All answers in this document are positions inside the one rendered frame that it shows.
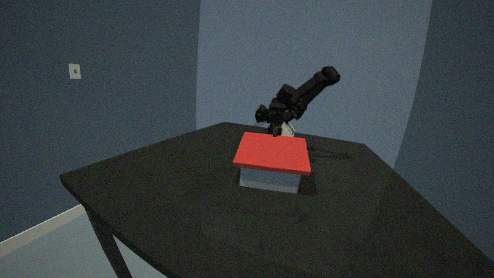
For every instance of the red box lid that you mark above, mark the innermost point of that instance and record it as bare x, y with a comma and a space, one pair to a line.
267, 153

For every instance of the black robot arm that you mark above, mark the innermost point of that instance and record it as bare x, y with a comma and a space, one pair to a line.
297, 100

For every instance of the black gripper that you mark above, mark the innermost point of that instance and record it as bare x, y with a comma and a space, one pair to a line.
276, 119

